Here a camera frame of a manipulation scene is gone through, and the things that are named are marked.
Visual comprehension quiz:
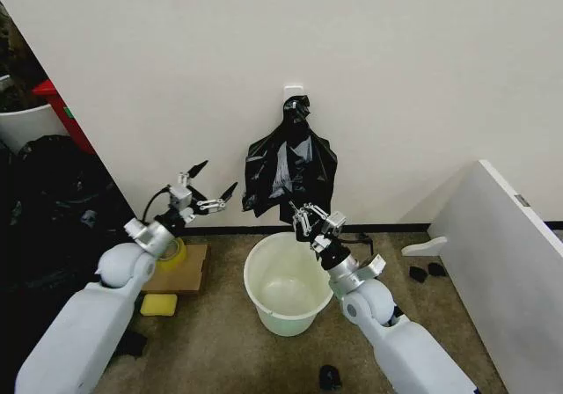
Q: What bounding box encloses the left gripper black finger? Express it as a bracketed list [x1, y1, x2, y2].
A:
[192, 181, 239, 214]
[177, 160, 209, 191]

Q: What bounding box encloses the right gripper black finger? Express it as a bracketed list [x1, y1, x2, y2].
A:
[288, 199, 311, 242]
[304, 201, 331, 237]

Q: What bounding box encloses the black garbage bag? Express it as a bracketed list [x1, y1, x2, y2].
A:
[241, 95, 340, 226]

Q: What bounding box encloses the white plastic trash bin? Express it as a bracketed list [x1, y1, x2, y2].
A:
[243, 230, 335, 338]

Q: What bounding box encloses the yellow tape roll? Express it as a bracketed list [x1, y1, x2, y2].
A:
[155, 236, 188, 273]

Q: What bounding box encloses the brown cardboard sheet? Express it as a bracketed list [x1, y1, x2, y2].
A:
[140, 243, 212, 296]

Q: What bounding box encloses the yellow sponge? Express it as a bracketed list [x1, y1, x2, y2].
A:
[139, 293, 179, 317]

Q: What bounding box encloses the white panel foot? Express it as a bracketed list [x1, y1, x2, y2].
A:
[400, 236, 450, 258]

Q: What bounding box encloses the pile of black bags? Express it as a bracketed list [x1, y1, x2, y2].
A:
[0, 134, 138, 301]

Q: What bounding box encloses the red box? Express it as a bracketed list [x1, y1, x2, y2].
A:
[31, 78, 96, 156]

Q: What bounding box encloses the white round pot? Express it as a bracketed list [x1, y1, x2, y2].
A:
[0, 102, 68, 156]

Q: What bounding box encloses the white partition panel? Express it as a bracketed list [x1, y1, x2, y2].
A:
[426, 159, 563, 394]

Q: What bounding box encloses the dark plant in pot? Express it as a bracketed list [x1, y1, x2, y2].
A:
[0, 1, 50, 114]

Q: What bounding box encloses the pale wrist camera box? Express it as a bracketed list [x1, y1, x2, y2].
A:
[168, 184, 194, 211]
[322, 210, 347, 237]

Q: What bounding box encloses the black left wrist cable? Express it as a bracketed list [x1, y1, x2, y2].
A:
[141, 188, 172, 223]

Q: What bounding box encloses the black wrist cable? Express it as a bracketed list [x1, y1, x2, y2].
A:
[340, 232, 376, 257]
[141, 188, 172, 223]

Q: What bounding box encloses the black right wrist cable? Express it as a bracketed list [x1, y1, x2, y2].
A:
[340, 232, 376, 257]

